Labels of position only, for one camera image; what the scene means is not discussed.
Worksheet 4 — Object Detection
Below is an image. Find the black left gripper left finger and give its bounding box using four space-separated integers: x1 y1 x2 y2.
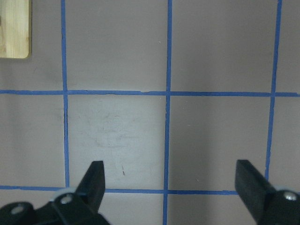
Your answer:
75 161 105 213

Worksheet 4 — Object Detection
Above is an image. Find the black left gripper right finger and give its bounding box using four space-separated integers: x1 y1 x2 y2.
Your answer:
235 159 276 223

